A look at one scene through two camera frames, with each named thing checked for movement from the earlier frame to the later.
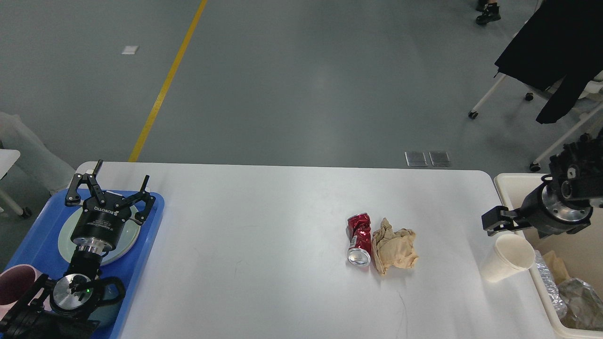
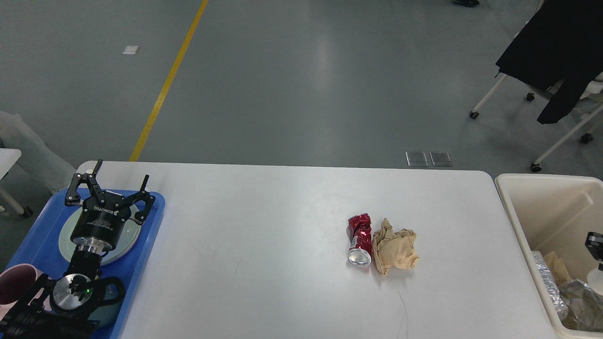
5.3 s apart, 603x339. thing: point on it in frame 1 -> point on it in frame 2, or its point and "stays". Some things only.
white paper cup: (511, 254) -> (595, 280)
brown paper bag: (557, 267) stays
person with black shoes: (491, 12) -> (467, 3)
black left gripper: (99, 227) stays
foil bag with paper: (584, 307) stays
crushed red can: (358, 231) stays
